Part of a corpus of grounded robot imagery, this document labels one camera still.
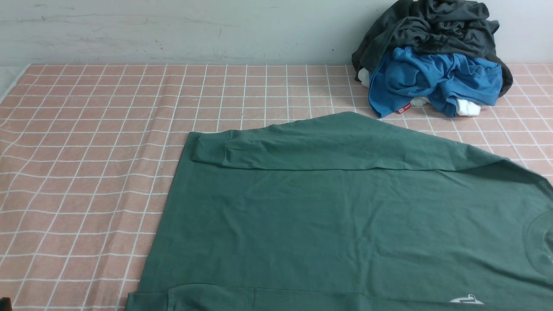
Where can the green long-sleeve top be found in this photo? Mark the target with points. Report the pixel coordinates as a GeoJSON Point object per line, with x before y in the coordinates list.
{"type": "Point", "coordinates": [347, 213]}

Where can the blue crumpled garment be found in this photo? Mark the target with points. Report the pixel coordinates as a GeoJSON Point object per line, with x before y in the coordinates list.
{"type": "Point", "coordinates": [443, 78]}

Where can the pink grid tablecloth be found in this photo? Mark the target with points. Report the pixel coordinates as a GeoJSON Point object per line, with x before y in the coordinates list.
{"type": "Point", "coordinates": [88, 154]}

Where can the dark grey crumpled garment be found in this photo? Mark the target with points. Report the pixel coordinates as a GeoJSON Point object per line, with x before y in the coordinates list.
{"type": "Point", "coordinates": [432, 27]}

